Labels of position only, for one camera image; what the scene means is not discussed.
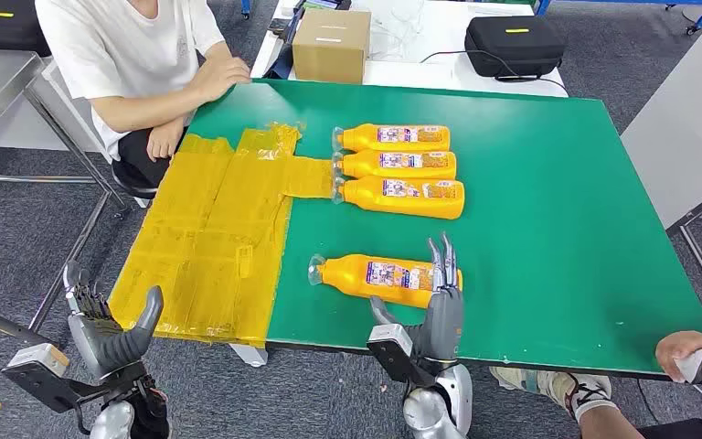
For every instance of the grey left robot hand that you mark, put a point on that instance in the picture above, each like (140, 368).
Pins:
(106, 345)

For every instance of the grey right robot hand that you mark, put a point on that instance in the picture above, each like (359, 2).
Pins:
(442, 327)

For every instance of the person's left hand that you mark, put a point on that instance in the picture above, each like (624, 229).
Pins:
(166, 140)

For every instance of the person's right hand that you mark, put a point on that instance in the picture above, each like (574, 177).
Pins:
(224, 77)

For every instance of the person's hand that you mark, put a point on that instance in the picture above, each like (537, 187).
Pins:
(696, 340)

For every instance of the grey handheld device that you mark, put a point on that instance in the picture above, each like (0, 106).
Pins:
(693, 366)

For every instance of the orange detergent bottle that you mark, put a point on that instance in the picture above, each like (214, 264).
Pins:
(351, 279)
(363, 138)
(375, 200)
(363, 165)

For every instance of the person's right forearm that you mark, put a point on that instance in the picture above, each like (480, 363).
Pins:
(145, 112)

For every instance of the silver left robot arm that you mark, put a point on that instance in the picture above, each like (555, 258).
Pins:
(112, 421)

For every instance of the dark blue bag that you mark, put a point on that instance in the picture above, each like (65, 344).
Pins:
(281, 60)

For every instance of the round black stool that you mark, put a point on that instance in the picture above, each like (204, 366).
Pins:
(133, 192)

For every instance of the black smartphone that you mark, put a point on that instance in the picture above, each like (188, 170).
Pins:
(278, 26)

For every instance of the person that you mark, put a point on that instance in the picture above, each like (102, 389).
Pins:
(121, 48)
(605, 424)

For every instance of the yellow tape mat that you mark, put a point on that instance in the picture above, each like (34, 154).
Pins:
(205, 242)

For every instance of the brown cardboard box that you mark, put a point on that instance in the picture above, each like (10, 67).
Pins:
(330, 48)

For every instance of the dark tablet device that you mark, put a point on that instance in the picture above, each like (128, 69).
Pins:
(327, 3)

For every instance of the white table leg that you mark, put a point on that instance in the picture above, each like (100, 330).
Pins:
(251, 356)

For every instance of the clear plastic packaging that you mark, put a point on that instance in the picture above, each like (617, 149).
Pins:
(396, 33)

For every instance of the black carry case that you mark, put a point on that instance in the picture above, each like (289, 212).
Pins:
(6, 30)
(513, 48)

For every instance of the white table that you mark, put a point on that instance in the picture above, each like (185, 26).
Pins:
(690, 121)
(423, 76)

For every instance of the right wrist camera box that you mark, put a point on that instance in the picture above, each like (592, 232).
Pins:
(390, 339)

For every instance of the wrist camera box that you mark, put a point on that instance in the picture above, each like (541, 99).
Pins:
(36, 357)
(390, 339)

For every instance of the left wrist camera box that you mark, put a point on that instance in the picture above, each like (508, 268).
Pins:
(36, 357)

